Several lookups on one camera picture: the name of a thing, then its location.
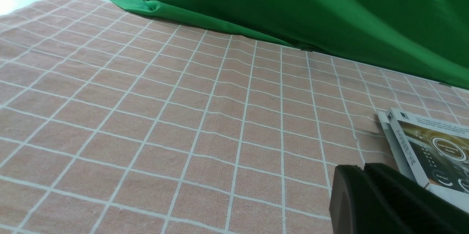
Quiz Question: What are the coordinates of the self-driving book top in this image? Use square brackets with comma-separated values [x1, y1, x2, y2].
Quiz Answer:
[386, 108, 469, 212]

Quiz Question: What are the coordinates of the green backdrop cloth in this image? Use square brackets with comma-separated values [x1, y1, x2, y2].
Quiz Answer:
[110, 0, 469, 89]

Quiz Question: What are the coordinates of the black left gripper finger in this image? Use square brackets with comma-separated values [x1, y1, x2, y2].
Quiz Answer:
[329, 163, 469, 234]

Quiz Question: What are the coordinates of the pink checkered tablecloth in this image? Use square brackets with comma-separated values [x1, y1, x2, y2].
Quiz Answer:
[0, 0, 468, 234]

